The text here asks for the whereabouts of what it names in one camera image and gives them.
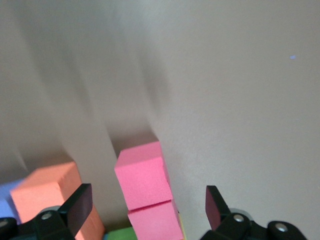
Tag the green foam cube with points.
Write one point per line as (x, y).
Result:
(121, 233)

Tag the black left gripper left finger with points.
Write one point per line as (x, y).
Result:
(72, 215)

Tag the brown table cover mat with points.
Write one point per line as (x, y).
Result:
(225, 100)

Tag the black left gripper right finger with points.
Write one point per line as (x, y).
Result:
(225, 225)

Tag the purple foam cube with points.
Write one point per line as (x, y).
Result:
(6, 202)

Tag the red foam cube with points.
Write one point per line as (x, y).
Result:
(142, 177)
(155, 222)

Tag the orange foam cube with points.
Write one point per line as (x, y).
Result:
(42, 190)

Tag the tiny purple foam crumb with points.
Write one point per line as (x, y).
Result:
(292, 57)

